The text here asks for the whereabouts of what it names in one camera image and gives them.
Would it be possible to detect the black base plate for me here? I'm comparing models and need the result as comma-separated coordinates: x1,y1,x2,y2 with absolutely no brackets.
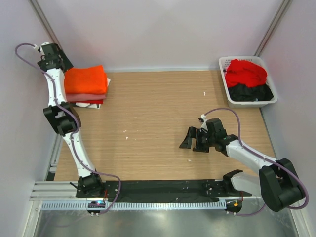
72,179,251,203

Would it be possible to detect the folded pink t-shirt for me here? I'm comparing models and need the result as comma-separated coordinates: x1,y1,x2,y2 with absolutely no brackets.
66,93,106,102

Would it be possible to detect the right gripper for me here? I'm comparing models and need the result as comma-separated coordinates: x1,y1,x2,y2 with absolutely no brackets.
179,126,216,153

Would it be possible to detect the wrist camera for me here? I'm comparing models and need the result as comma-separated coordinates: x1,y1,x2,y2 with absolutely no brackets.
198,114,208,130
33,43,46,55

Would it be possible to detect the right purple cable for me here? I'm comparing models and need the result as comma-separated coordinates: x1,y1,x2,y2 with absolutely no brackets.
203,107,310,218

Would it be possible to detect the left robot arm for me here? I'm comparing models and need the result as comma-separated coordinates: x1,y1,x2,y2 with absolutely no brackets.
38,42,105,198

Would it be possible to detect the white plastic laundry basket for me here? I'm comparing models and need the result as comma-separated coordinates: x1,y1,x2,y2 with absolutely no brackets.
218,56,278,108

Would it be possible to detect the white slotted cable duct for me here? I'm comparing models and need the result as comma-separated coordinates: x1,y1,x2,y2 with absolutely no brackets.
41,200,226,211

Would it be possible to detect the orange t-shirt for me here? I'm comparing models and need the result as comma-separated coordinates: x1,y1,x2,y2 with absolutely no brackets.
64,65,108,94

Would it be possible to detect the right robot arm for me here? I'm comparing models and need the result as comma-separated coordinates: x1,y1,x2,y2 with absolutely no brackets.
179,118,307,212

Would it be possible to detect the black t-shirt in basket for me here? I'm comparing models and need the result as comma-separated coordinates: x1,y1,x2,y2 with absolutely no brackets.
228,83,274,102

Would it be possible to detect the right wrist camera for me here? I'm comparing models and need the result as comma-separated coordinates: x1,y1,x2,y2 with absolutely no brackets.
198,114,208,130

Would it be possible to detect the red t-shirt in basket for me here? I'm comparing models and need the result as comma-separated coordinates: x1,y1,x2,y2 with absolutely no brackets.
225,59,268,88

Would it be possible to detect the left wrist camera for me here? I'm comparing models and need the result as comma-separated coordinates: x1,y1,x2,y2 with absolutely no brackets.
33,43,46,55

